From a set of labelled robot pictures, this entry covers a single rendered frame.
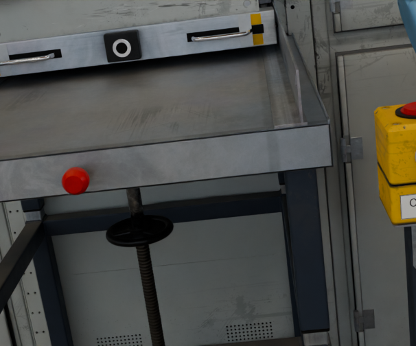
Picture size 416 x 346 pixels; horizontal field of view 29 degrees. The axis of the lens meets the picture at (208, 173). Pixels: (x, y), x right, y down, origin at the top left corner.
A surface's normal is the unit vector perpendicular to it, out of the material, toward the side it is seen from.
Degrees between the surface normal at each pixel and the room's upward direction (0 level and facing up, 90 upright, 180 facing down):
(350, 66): 90
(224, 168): 90
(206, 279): 90
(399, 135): 90
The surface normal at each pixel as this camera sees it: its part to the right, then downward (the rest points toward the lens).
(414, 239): -0.04, 0.32
